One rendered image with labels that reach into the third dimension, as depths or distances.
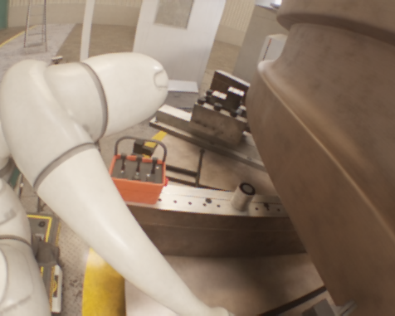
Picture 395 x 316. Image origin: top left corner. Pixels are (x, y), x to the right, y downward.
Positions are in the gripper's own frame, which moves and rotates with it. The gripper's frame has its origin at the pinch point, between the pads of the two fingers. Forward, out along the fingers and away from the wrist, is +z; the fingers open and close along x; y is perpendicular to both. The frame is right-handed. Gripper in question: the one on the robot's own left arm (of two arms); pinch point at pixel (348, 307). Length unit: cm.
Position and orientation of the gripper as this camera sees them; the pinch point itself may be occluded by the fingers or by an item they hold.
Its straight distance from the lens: 66.8
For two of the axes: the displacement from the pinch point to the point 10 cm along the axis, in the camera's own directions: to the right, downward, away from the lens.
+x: -3.1, -6.3, 7.1
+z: 9.2, 0.0, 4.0
